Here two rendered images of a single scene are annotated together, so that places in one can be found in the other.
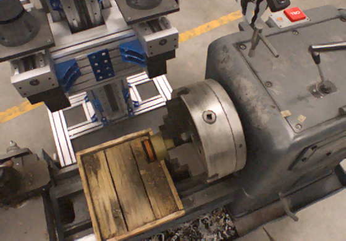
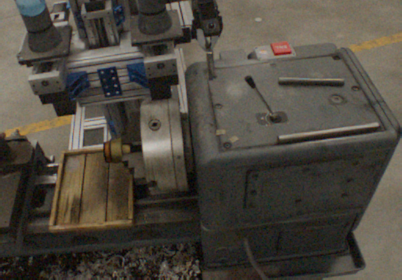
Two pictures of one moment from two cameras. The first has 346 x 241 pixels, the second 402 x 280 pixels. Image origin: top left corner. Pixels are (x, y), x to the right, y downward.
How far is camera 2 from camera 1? 0.59 m
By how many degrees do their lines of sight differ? 25
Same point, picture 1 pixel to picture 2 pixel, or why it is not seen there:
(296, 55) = (261, 85)
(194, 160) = (141, 165)
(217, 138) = (156, 144)
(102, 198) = (68, 193)
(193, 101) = (147, 110)
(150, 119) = not seen: hidden behind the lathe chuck
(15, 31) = (41, 41)
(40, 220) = (12, 191)
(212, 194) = (168, 216)
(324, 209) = not seen: outside the picture
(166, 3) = (173, 30)
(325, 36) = (305, 71)
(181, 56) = not seen: hidden behind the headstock
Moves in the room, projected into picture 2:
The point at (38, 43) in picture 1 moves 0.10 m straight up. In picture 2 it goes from (56, 52) to (49, 33)
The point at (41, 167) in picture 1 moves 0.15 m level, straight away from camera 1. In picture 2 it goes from (27, 150) to (16, 126)
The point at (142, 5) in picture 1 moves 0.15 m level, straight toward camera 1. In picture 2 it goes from (148, 30) to (141, 52)
